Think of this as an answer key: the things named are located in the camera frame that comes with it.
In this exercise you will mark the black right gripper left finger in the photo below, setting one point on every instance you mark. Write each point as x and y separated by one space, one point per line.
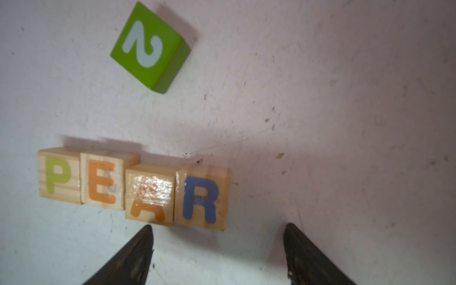
130 265

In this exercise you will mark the green block number 2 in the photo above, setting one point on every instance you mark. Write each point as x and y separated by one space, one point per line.
150 49

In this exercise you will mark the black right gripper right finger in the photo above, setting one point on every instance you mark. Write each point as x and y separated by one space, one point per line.
307 264

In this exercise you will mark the wooden block blue R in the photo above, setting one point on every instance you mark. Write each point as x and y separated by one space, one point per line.
202 196

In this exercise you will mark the wooden block orange E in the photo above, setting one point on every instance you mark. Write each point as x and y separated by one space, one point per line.
102 176

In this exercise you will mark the wooden block green P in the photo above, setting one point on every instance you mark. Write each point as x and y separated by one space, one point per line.
59 174

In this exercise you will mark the wooden block orange A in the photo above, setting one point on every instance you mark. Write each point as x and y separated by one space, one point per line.
150 194

